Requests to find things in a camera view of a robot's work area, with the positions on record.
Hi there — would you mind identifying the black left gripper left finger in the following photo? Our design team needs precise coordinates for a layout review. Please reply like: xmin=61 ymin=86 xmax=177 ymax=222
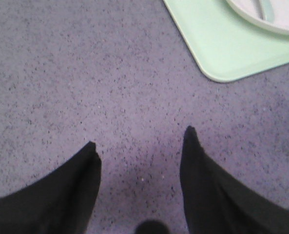
xmin=0 ymin=141 xmax=101 ymax=234

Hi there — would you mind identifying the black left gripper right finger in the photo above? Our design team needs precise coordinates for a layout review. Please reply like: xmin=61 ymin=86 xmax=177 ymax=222
xmin=180 ymin=126 xmax=289 ymax=234

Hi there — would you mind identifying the beige round plate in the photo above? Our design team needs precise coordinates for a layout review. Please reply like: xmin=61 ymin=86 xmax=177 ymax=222
xmin=227 ymin=0 xmax=289 ymax=36

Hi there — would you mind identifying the light green tray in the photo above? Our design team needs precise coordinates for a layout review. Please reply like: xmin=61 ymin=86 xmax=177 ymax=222
xmin=164 ymin=0 xmax=289 ymax=82

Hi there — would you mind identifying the teal green spoon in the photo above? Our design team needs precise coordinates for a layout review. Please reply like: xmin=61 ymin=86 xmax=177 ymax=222
xmin=259 ymin=0 xmax=275 ymax=22

